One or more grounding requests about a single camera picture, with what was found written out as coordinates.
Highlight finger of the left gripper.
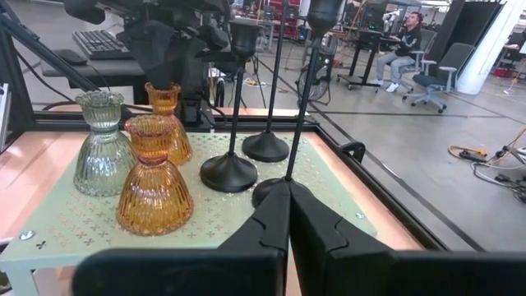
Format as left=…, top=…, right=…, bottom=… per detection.
left=131, top=20, right=178, bottom=90
left=174, top=36, right=206, bottom=95

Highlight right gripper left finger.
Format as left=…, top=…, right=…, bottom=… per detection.
left=72, top=179, right=291, bottom=296

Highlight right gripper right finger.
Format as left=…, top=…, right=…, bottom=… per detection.
left=289, top=183, right=526, bottom=296

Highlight amber glass candle holder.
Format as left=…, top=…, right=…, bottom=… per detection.
left=144, top=81, right=194, bottom=168
left=116, top=113, right=195, bottom=238

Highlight medium black candlestick holder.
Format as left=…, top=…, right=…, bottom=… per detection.
left=251, top=0, right=344, bottom=209

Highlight short black candlestick holder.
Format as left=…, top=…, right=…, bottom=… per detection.
left=199, top=18, right=262, bottom=194

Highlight tall black candlestick holder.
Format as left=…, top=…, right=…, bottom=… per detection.
left=241, top=0, right=291, bottom=164

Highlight clear green glass candle holder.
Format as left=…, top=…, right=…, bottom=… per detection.
left=72, top=90, right=139, bottom=197

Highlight black computer keyboard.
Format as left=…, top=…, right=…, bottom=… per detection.
left=72, top=29, right=133, bottom=61

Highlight green perforated metal shelf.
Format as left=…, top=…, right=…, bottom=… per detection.
left=0, top=130, right=378, bottom=296

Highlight grey desk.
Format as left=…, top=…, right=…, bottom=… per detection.
left=40, top=28, right=151, bottom=106

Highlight black computer mouse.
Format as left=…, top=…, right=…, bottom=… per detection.
left=53, top=49, right=89, bottom=67

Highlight red cabinet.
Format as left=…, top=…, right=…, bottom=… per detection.
left=266, top=0, right=305, bottom=41

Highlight silver aluminium bar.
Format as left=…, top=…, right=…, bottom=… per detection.
left=0, top=81, right=12, bottom=154

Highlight black standing desk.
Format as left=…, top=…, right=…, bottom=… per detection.
left=336, top=28, right=398, bottom=92

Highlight person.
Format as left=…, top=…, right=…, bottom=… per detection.
left=371, top=11, right=424, bottom=94

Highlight white round column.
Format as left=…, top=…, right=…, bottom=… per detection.
left=455, top=0, right=526, bottom=96

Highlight black partition panel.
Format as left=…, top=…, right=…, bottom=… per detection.
left=427, top=0, right=505, bottom=65

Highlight black cable loop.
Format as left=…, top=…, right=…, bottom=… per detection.
left=339, top=141, right=367, bottom=164

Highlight round wire floor fan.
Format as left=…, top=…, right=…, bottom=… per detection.
left=296, top=35, right=336, bottom=104

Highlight orange floor cable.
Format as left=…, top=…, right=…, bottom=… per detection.
left=446, top=143, right=490, bottom=164

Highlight tangled floor cables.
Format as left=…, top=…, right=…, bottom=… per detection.
left=468, top=127, right=526, bottom=205

